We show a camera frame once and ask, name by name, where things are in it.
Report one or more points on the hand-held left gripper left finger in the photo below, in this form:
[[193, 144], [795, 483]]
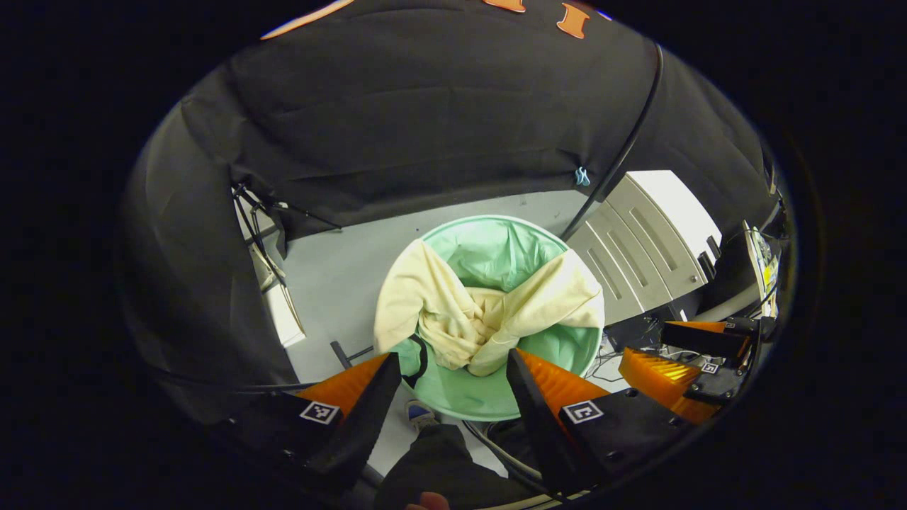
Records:
[[358, 425]]

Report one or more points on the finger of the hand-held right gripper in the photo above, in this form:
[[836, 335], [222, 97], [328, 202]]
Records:
[[659, 379], [701, 336]]

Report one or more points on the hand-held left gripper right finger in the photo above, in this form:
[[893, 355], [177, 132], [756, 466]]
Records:
[[542, 432]]

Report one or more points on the cream shirt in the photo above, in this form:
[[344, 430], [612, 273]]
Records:
[[453, 319]]

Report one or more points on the green laundry hamper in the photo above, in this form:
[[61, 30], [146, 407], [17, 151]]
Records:
[[496, 255]]

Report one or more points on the black clothes rack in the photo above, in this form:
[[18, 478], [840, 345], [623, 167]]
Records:
[[623, 152]]

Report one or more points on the black device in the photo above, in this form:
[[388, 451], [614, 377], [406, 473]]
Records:
[[638, 331]]

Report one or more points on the person's shoe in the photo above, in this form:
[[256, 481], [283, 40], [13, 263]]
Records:
[[421, 414]]

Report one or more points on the person's dark trouser leg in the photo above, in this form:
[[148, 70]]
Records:
[[439, 460]]

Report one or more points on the box with yellow label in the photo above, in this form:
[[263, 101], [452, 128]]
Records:
[[765, 273]]

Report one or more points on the white cabinet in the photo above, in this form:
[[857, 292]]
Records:
[[638, 241]]

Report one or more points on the white board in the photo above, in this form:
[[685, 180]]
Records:
[[287, 319]]

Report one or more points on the black backdrop cloth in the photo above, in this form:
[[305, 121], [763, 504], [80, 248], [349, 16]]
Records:
[[425, 106]]

